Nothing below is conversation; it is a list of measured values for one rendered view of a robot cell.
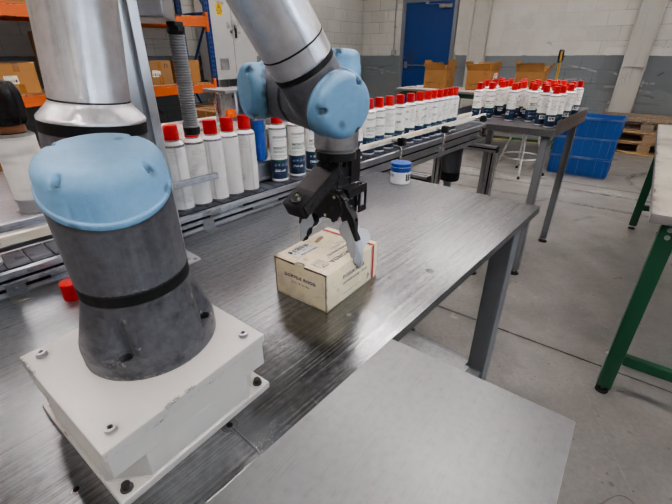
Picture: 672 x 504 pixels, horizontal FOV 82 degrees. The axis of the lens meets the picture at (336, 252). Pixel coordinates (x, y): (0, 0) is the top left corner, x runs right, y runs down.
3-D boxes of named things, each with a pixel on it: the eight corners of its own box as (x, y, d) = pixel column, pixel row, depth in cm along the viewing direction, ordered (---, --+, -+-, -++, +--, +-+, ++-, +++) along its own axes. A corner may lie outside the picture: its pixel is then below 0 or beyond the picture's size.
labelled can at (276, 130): (281, 177, 124) (276, 109, 114) (292, 180, 121) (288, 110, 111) (268, 180, 120) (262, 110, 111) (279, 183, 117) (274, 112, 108)
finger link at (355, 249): (385, 254, 72) (364, 209, 71) (368, 266, 68) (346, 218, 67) (372, 258, 74) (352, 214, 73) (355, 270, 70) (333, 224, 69)
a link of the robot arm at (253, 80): (262, 63, 47) (337, 64, 53) (231, 58, 56) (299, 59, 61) (265, 129, 51) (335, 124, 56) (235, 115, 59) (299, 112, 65)
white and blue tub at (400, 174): (400, 186, 132) (401, 165, 128) (385, 181, 137) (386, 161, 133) (414, 182, 135) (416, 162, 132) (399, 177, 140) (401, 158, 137)
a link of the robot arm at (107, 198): (71, 313, 36) (10, 173, 29) (68, 252, 46) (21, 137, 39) (201, 275, 42) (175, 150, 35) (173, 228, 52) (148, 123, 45)
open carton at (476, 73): (458, 90, 538) (462, 60, 521) (470, 88, 567) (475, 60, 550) (489, 91, 513) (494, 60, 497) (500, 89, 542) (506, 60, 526)
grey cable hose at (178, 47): (195, 132, 86) (178, 22, 77) (204, 134, 84) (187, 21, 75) (181, 134, 84) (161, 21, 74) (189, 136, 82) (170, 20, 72)
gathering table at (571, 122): (471, 219, 323) (491, 100, 281) (552, 240, 287) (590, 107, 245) (428, 249, 274) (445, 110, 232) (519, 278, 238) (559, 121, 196)
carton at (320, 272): (328, 258, 85) (328, 227, 82) (375, 275, 79) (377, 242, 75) (276, 290, 74) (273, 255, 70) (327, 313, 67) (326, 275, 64)
